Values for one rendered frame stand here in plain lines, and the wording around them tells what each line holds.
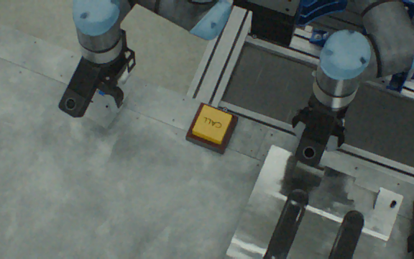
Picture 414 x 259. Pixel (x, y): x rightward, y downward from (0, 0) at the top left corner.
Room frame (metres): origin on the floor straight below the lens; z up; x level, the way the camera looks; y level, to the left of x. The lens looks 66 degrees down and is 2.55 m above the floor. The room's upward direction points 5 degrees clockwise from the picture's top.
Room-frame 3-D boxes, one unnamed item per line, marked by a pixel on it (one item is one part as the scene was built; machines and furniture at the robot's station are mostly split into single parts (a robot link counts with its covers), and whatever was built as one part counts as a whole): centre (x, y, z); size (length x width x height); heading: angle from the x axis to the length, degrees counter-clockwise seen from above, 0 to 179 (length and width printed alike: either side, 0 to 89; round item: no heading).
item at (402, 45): (0.80, -0.30, 1.14); 0.11 x 0.11 x 0.08; 20
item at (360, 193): (0.62, -0.30, 0.87); 0.05 x 0.05 x 0.04; 72
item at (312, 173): (0.66, -0.19, 0.87); 0.05 x 0.05 x 0.04; 72
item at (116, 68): (0.80, 0.19, 0.99); 0.09 x 0.08 x 0.12; 151
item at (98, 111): (0.82, 0.19, 0.83); 0.13 x 0.05 x 0.05; 151
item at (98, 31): (0.80, 0.20, 1.15); 0.09 x 0.08 x 0.11; 154
